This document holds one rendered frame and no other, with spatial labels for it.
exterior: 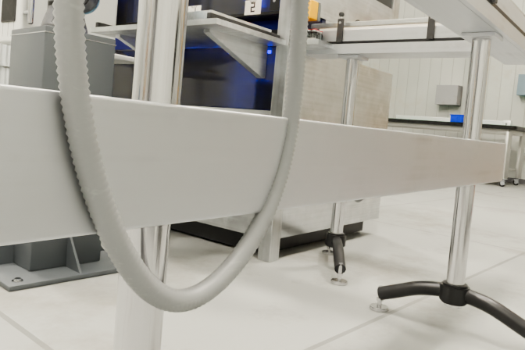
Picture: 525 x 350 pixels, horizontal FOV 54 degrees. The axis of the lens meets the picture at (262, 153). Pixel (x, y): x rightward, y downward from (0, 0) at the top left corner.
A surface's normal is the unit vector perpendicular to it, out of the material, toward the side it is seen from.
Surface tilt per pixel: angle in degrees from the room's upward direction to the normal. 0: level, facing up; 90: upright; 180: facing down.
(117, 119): 90
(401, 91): 90
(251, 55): 90
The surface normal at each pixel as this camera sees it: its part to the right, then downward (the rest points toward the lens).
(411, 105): -0.66, -0.02
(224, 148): 0.79, 0.10
